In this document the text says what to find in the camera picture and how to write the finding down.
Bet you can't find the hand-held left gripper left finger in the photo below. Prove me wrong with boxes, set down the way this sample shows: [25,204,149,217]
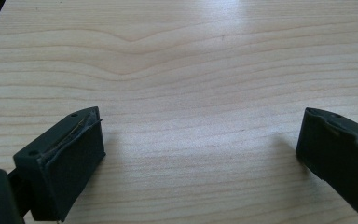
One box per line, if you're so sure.
[12,105,107,223]

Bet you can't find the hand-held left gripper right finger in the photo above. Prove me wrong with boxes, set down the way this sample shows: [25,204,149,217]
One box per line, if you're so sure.
[296,106,358,224]

